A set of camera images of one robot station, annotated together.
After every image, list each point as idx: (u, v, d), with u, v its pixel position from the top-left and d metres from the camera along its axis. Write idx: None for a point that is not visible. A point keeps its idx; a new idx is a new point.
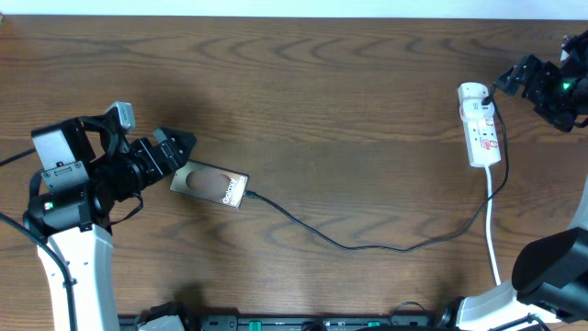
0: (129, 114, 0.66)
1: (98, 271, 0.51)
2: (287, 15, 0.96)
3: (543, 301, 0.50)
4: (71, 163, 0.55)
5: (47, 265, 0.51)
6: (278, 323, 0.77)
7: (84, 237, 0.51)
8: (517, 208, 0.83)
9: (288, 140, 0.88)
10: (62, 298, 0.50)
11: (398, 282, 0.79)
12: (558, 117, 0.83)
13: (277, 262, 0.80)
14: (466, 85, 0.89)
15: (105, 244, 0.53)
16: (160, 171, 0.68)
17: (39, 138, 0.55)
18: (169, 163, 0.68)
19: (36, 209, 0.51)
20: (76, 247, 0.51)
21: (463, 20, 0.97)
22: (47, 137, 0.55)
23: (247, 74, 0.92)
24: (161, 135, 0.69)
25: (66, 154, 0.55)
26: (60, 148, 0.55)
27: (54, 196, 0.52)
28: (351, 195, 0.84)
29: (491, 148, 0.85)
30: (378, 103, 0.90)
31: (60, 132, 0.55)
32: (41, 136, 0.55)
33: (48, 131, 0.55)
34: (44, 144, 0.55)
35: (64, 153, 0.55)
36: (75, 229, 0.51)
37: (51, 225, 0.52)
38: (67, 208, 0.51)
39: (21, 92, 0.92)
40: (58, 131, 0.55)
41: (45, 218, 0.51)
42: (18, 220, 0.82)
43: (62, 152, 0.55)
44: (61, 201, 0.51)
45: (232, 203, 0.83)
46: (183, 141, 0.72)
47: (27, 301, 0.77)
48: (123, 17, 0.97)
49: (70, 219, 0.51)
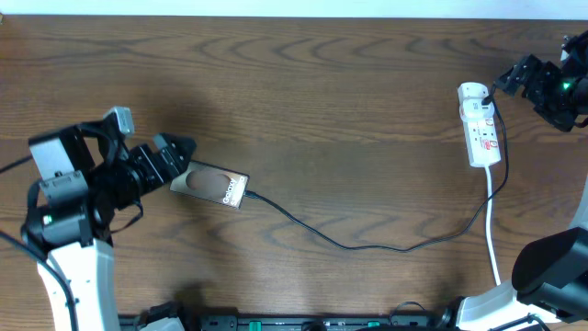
0: (129, 120, 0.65)
1: (100, 287, 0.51)
2: (287, 15, 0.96)
3: (544, 301, 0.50)
4: (70, 172, 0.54)
5: (48, 284, 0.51)
6: (278, 323, 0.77)
7: (84, 254, 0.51)
8: (517, 208, 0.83)
9: (288, 140, 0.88)
10: (64, 316, 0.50)
11: (398, 282, 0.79)
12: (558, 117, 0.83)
13: (277, 262, 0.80)
14: (466, 85, 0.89)
15: (107, 259, 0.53)
16: (160, 178, 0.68)
17: (38, 148, 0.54)
18: (170, 169, 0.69)
19: (35, 223, 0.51)
20: (78, 265, 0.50)
21: (463, 20, 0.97)
22: (46, 146, 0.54)
23: (247, 74, 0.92)
24: (161, 142, 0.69)
25: (66, 163, 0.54)
26: (59, 158, 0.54)
27: (54, 209, 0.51)
28: (351, 195, 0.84)
29: (491, 148, 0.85)
30: (378, 103, 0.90)
31: (60, 143, 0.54)
32: (40, 146, 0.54)
33: (48, 141, 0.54)
34: (44, 155, 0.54)
35: (63, 163, 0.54)
36: (75, 244, 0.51)
37: (50, 240, 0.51)
38: (67, 222, 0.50)
39: (20, 92, 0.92)
40: (56, 141, 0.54)
41: (44, 233, 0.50)
42: (17, 220, 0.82)
43: (61, 162, 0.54)
44: (59, 215, 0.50)
45: (232, 203, 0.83)
46: (183, 146, 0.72)
47: (27, 302, 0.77)
48: (123, 16, 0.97)
49: (70, 233, 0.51)
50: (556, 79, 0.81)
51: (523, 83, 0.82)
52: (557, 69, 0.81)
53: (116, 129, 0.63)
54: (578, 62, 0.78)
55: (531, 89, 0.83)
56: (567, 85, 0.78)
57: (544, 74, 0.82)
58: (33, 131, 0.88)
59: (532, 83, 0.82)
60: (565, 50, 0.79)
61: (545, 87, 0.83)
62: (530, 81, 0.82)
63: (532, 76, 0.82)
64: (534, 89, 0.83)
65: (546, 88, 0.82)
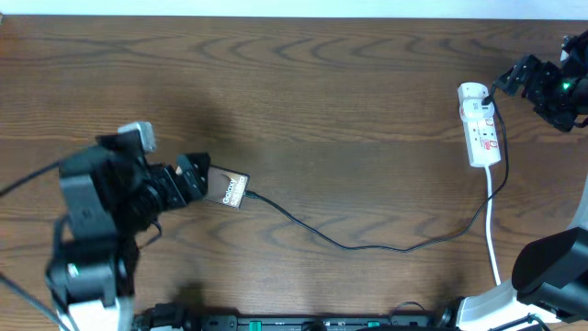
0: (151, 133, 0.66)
1: None
2: (287, 15, 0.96)
3: (543, 301, 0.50)
4: (98, 212, 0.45)
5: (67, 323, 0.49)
6: (278, 323, 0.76)
7: (105, 320, 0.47)
8: (517, 208, 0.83)
9: (288, 140, 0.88)
10: None
11: (398, 282, 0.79)
12: (558, 117, 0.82)
13: (277, 262, 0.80)
14: (466, 85, 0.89)
15: (128, 317, 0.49)
16: (183, 200, 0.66)
17: (64, 180, 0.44)
18: (193, 192, 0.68)
19: (58, 270, 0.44)
20: (96, 325, 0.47)
21: (463, 20, 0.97)
22: (75, 182, 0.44)
23: (247, 74, 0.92)
24: (184, 164, 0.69)
25: (95, 202, 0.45)
26: (87, 196, 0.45)
27: (79, 256, 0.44)
28: (351, 195, 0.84)
29: (491, 148, 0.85)
30: (378, 103, 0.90)
31: (91, 181, 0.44)
32: (69, 178, 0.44)
33: (76, 174, 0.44)
34: (73, 189, 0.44)
35: (93, 201, 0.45)
36: (98, 302, 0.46)
37: (73, 290, 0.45)
38: (95, 277, 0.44)
39: (20, 92, 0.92)
40: (88, 177, 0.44)
41: (68, 282, 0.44)
42: (17, 221, 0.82)
43: (88, 201, 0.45)
44: (86, 268, 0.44)
45: (232, 203, 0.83)
46: (202, 165, 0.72)
47: (26, 302, 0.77)
48: (123, 17, 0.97)
49: (96, 287, 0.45)
50: (557, 79, 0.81)
51: (523, 84, 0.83)
52: (557, 69, 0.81)
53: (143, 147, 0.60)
54: (578, 62, 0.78)
55: (532, 89, 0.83)
56: (568, 86, 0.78)
57: (545, 74, 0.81)
58: (33, 131, 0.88)
59: (532, 83, 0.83)
60: (566, 50, 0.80)
61: (546, 87, 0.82)
62: (530, 81, 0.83)
63: (532, 77, 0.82)
64: (534, 89, 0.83)
65: (547, 88, 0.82)
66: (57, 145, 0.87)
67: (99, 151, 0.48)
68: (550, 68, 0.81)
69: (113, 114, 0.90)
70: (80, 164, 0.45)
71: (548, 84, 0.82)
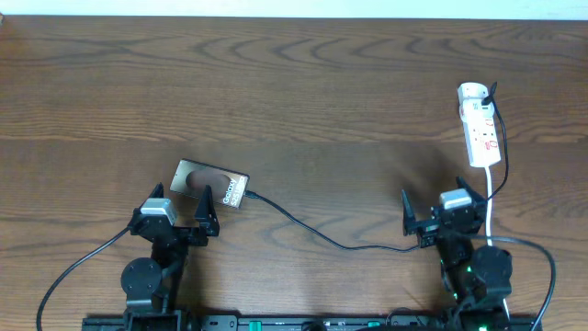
0: (174, 207, 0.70)
1: None
2: (287, 16, 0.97)
3: None
4: (154, 311, 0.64)
5: None
6: (278, 323, 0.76)
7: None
8: (518, 208, 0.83)
9: (288, 139, 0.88)
10: None
11: (398, 282, 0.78)
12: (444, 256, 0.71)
13: (277, 262, 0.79)
14: (466, 85, 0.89)
15: None
16: (202, 241, 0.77)
17: (131, 301, 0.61)
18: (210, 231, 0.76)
19: None
20: None
21: (462, 20, 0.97)
22: (139, 302, 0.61)
23: (247, 74, 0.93)
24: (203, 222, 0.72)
25: (151, 309, 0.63)
26: (145, 305, 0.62)
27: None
28: (350, 195, 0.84)
29: (491, 148, 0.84)
30: (378, 103, 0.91)
31: (148, 300, 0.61)
32: (133, 299, 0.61)
33: (140, 297, 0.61)
34: (136, 303, 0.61)
35: (150, 309, 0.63)
36: None
37: None
38: None
39: (21, 93, 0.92)
40: (148, 301, 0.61)
41: None
42: (15, 220, 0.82)
43: (148, 310, 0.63)
44: None
45: (232, 203, 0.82)
46: (209, 203, 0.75)
47: (25, 302, 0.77)
48: (123, 17, 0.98)
49: None
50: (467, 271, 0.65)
51: (435, 222, 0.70)
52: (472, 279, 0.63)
53: (171, 229, 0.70)
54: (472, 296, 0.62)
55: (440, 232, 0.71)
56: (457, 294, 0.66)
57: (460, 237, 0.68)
58: (32, 132, 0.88)
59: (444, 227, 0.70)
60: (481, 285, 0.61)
61: (457, 246, 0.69)
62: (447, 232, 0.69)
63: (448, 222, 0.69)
64: (430, 228, 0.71)
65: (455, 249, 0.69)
66: (57, 145, 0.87)
67: (149, 270, 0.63)
68: (464, 214, 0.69)
69: (113, 115, 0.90)
70: (138, 284, 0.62)
71: (455, 242, 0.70)
